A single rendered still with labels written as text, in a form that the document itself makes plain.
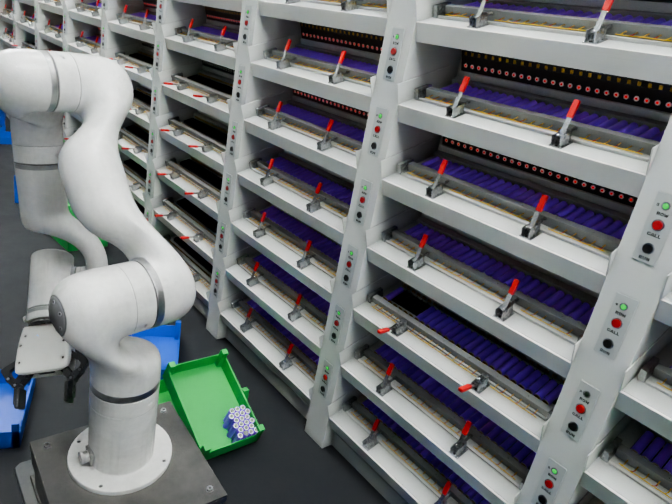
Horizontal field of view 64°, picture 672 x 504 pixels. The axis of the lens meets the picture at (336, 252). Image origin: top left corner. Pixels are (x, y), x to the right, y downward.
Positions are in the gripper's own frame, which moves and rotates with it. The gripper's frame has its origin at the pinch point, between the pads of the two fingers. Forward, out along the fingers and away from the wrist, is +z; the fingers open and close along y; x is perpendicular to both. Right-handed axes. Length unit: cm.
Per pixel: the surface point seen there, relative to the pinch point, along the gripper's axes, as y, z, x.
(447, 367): 86, 2, 18
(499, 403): 94, 13, 11
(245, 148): 42, -90, 51
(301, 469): 48, 18, 62
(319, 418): 56, 4, 66
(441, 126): 90, -48, -11
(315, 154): 63, -66, 23
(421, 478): 80, 26, 45
